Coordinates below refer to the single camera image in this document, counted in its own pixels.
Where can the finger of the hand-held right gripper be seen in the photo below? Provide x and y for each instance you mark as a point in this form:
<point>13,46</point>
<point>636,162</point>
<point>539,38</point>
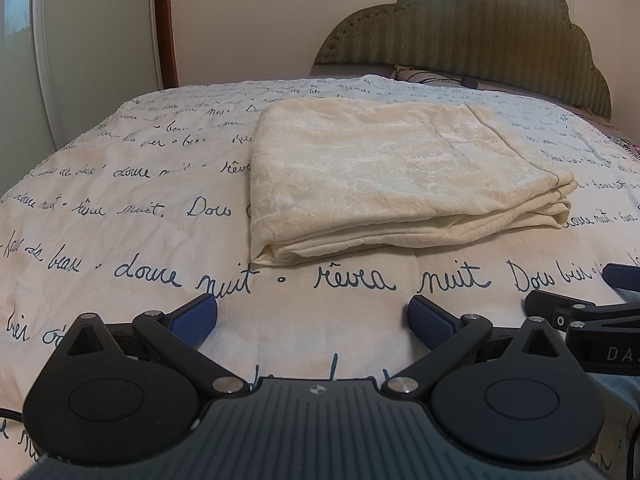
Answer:
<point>555,306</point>
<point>622,280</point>

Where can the white flower-print wardrobe door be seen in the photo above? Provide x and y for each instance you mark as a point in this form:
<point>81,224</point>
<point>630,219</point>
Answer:
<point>90,50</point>

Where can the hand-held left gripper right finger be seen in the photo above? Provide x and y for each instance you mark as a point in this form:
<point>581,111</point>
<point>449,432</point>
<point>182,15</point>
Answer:
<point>427,317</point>

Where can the white script-printed blanket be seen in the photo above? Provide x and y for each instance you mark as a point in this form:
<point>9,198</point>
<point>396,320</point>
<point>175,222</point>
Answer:
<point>125,210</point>

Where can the cream textured pants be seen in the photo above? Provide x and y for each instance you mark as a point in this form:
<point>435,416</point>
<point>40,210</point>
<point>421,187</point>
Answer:
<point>400,175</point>

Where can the olive cloud-shaped headboard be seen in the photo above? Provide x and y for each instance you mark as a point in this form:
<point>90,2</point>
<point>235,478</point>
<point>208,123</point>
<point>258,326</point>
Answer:
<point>475,25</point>

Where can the patterned pillow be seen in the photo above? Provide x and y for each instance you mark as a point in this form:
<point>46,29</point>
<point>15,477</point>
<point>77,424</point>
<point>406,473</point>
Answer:
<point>415,74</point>

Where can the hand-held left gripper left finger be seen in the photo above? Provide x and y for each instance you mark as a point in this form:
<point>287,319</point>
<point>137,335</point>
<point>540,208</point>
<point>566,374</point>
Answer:
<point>197,316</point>

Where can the brown wooden door frame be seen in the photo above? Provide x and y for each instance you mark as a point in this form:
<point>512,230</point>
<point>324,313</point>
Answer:
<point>167,25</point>

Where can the person's blue-grey clothing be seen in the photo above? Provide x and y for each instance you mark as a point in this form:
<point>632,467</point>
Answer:
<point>617,410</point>

